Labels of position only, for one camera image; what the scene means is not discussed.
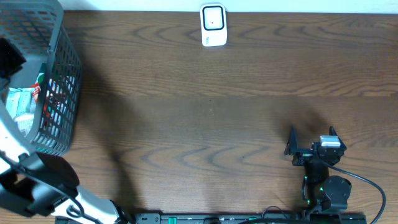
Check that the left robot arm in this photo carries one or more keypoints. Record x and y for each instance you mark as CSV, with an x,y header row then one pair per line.
x,y
35,183

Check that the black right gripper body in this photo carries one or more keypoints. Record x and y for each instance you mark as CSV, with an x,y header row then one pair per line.
x,y
303,157

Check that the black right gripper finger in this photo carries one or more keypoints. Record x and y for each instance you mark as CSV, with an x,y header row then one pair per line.
x,y
292,145
336,141

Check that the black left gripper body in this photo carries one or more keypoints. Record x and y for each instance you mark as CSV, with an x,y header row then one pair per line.
x,y
9,59

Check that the white barcode scanner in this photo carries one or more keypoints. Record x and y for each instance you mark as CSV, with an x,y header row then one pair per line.
x,y
213,25

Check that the light green snack packet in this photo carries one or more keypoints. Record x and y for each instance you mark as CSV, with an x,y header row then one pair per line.
x,y
20,101

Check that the white blue label jar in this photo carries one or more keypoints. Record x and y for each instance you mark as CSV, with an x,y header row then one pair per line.
x,y
24,123

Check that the red white snack packet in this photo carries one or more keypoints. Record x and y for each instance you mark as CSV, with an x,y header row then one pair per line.
x,y
36,86

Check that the grey plastic mesh basket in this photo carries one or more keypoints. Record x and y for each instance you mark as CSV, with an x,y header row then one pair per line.
x,y
35,28

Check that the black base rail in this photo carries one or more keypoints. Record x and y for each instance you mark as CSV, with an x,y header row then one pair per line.
x,y
155,218

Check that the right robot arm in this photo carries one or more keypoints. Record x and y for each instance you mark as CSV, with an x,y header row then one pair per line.
x,y
323,192

